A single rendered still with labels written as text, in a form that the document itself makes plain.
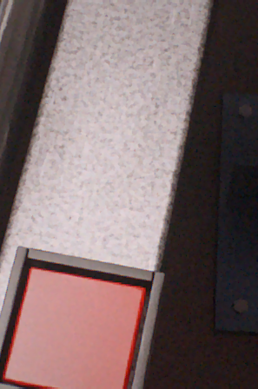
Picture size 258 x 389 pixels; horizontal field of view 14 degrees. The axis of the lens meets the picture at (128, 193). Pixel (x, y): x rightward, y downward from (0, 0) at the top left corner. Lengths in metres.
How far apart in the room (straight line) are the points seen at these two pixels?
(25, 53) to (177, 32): 0.09
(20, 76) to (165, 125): 0.09
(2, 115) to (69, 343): 0.14
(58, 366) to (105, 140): 0.13
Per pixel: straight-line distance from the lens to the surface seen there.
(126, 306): 0.53
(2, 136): 0.58
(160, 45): 0.61
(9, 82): 0.60
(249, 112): 1.62
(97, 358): 0.52
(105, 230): 0.56
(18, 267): 0.53
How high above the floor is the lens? 1.43
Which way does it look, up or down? 65 degrees down
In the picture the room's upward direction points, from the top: 1 degrees clockwise
